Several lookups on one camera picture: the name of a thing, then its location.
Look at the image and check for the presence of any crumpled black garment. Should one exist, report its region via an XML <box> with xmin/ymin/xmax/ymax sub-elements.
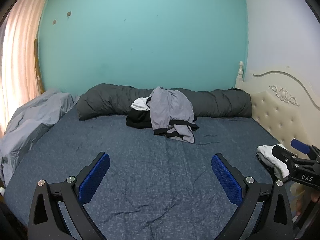
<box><xmin>126</xmin><ymin>109</ymin><xmax>153</xmax><ymax>130</ymax></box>

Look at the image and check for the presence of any dark grey rolled duvet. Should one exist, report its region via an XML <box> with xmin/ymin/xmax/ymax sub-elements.
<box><xmin>76</xmin><ymin>83</ymin><xmax>253</xmax><ymax>122</ymax></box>

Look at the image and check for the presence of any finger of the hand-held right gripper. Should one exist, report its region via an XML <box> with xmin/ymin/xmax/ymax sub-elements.
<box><xmin>272</xmin><ymin>144</ymin><xmax>310</xmax><ymax>178</ymax></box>
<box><xmin>291</xmin><ymin>138</ymin><xmax>320</xmax><ymax>160</ymax></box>

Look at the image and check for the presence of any light grey blanket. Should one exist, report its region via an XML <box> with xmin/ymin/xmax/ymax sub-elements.
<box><xmin>0</xmin><ymin>89</ymin><xmax>80</xmax><ymax>188</ymax></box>

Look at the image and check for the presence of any folded white garment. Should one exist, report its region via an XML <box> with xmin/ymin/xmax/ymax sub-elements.
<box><xmin>257</xmin><ymin>144</ymin><xmax>290</xmax><ymax>178</ymax></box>

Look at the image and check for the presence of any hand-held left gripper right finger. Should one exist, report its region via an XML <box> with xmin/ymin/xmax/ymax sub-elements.
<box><xmin>211</xmin><ymin>153</ymin><xmax>294</xmax><ymax>240</ymax></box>

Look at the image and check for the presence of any pink curtain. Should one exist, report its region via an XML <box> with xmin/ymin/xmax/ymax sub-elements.
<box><xmin>0</xmin><ymin>0</ymin><xmax>50</xmax><ymax>138</ymax></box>

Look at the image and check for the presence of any person's right hand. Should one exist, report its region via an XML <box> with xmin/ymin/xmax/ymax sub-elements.
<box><xmin>291</xmin><ymin>182</ymin><xmax>320</xmax><ymax>217</ymax></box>

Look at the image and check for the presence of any wooden window frame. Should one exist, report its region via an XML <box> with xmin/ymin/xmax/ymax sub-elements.
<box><xmin>34</xmin><ymin>39</ymin><xmax>46</xmax><ymax>93</ymax></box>

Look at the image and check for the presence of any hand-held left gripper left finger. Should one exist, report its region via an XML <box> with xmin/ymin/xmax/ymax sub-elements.
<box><xmin>28</xmin><ymin>152</ymin><xmax>111</xmax><ymax>240</ymax></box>

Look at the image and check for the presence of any grey jacket with black trim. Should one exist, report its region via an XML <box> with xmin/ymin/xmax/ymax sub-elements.
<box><xmin>149</xmin><ymin>87</ymin><xmax>200</xmax><ymax>143</ymax></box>

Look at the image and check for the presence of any cream tufted headboard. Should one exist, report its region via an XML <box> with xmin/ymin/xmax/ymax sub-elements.
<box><xmin>235</xmin><ymin>61</ymin><xmax>320</xmax><ymax>160</ymax></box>

